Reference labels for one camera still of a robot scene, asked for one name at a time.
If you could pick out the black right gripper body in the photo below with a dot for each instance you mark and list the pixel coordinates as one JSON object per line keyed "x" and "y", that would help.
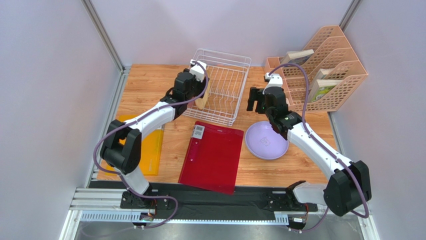
{"x": 258, "y": 99}

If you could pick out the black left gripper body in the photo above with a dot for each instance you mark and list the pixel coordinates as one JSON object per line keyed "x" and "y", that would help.
{"x": 197, "y": 88}

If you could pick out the yellow plate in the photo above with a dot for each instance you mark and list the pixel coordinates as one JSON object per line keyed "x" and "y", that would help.
{"x": 201, "y": 102}

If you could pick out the purple plate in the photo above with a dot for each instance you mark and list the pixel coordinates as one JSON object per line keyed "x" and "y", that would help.
{"x": 264, "y": 143}

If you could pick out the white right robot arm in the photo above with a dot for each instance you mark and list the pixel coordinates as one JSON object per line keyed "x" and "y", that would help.
{"x": 348, "y": 189}

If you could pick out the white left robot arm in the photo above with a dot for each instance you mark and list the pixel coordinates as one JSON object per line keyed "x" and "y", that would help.
{"x": 160, "y": 114}

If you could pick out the green book in rack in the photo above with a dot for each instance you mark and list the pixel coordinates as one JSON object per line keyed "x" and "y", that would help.
{"x": 321, "y": 87}

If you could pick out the pink file rack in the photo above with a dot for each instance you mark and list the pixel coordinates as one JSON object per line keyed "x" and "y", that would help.
{"x": 333, "y": 51}

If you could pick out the upper book in rack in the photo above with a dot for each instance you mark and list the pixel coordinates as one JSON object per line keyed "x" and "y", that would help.
{"x": 297, "y": 57}

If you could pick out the middle white book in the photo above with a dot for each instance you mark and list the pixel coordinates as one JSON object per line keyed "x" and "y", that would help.
{"x": 322, "y": 74}

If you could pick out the orange folder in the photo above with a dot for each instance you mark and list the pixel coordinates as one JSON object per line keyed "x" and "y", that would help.
{"x": 151, "y": 156}

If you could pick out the red folder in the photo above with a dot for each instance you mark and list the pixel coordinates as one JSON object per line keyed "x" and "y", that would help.
{"x": 212, "y": 158}

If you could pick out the black base mat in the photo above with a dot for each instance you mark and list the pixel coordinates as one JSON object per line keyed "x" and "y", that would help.
{"x": 248, "y": 203}

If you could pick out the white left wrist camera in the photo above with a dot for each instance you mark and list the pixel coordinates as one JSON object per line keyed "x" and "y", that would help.
{"x": 198, "y": 68}

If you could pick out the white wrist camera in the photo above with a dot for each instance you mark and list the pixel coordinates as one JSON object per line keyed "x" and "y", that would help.
{"x": 198, "y": 68}
{"x": 273, "y": 80}

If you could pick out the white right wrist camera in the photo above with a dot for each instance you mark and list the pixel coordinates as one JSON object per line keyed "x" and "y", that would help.
{"x": 273, "y": 80}

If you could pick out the white wire dish rack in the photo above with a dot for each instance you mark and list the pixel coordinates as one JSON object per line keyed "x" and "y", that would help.
{"x": 227, "y": 78}

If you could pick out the left aluminium corner post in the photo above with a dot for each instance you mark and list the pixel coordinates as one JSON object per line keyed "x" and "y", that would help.
{"x": 98, "y": 24}

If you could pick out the aluminium corner post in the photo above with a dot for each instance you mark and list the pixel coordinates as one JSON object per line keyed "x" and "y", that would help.
{"x": 98, "y": 24}
{"x": 349, "y": 14}

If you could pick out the right aluminium corner post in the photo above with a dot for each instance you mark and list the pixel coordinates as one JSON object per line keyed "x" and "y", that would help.
{"x": 349, "y": 14}

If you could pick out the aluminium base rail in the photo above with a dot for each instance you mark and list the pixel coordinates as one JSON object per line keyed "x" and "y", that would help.
{"x": 107, "y": 211}

